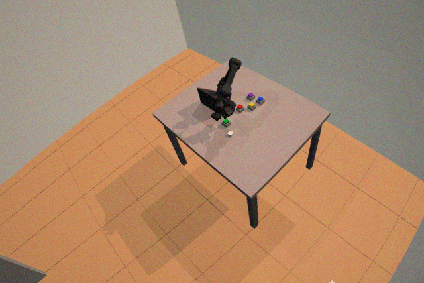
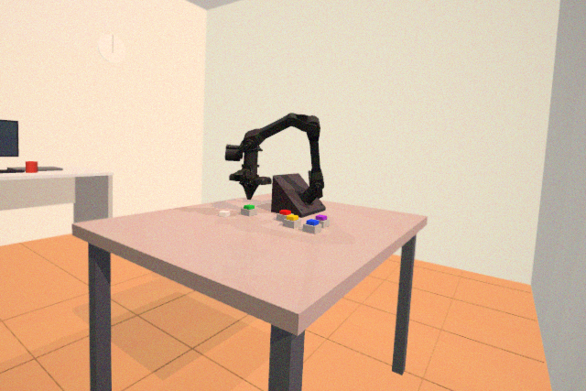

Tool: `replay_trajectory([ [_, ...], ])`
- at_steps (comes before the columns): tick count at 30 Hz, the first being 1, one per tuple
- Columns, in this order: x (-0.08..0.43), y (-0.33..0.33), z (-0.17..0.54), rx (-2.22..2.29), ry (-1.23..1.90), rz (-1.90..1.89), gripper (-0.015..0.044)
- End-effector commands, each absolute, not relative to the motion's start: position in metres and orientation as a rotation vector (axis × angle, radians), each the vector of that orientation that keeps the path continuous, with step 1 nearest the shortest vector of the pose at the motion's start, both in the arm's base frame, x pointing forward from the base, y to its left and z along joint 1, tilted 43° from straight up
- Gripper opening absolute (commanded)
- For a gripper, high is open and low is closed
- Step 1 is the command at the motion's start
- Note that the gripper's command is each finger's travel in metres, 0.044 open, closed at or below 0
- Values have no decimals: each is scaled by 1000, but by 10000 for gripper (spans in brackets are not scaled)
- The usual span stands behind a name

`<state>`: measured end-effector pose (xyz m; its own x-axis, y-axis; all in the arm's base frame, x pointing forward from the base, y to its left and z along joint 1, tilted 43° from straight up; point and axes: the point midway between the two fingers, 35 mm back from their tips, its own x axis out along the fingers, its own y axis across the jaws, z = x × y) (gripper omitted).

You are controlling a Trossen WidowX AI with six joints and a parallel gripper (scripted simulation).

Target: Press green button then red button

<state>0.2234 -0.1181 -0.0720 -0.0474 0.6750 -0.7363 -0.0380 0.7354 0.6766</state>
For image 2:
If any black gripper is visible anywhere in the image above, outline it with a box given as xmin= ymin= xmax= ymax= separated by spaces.
xmin=229 ymin=162 xmax=272 ymax=200

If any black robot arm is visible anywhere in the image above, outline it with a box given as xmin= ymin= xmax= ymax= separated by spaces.
xmin=224 ymin=113 xmax=324 ymax=205

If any green button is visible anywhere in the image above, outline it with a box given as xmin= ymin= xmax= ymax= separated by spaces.
xmin=241 ymin=204 xmax=257 ymax=216

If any red button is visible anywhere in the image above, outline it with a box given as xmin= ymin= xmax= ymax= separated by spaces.
xmin=277 ymin=210 xmax=294 ymax=222

